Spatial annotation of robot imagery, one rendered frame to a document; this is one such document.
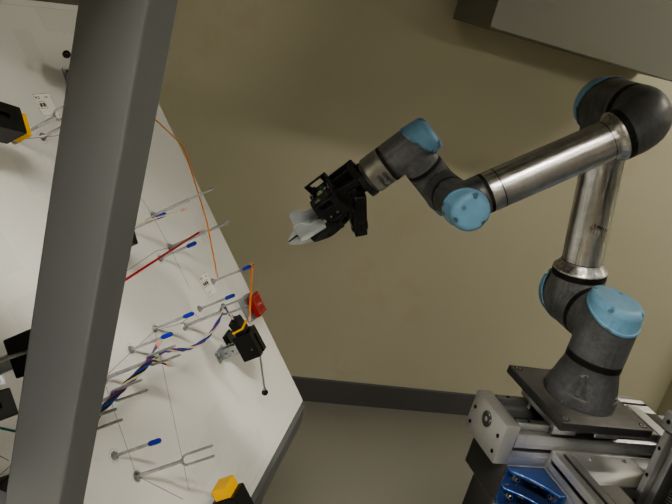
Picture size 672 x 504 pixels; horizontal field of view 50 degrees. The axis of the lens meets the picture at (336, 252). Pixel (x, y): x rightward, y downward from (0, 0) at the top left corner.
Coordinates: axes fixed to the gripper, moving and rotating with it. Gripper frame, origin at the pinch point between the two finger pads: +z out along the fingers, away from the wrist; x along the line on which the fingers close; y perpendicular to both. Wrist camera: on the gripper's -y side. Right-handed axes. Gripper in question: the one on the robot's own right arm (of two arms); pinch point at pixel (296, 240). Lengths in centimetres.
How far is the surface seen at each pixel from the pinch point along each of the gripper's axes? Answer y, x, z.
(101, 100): 84, 72, -29
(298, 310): -138, -107, 71
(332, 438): -168, -59, 89
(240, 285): -12.4, -12.1, 22.7
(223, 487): 10, 46, 22
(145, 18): 85, 71, -34
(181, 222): 10.6, -14.6, 19.1
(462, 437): -229, -56, 51
